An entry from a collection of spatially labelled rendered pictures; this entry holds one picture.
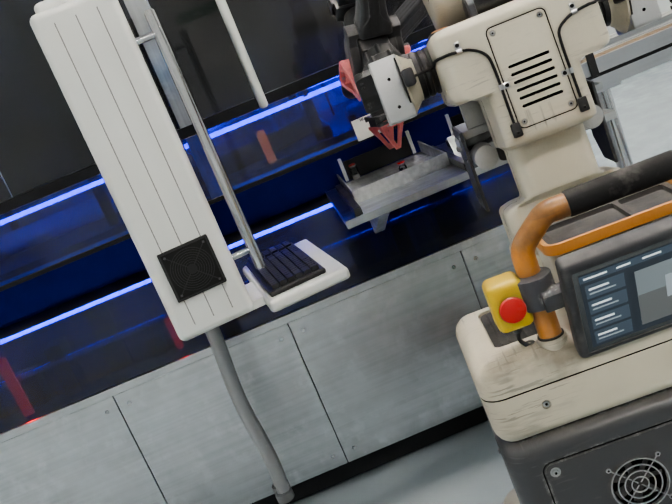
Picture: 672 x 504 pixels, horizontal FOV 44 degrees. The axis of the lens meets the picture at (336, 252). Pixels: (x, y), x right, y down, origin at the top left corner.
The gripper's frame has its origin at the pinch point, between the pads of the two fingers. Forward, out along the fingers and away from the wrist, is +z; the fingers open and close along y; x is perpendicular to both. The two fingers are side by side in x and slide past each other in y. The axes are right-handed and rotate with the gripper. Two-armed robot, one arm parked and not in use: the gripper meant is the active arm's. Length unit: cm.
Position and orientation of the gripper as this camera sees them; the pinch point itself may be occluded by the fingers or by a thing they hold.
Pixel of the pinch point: (394, 145)
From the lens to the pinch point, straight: 219.1
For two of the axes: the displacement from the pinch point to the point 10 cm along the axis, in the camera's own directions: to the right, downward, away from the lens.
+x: -8.6, 4.3, -2.7
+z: 3.7, 8.9, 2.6
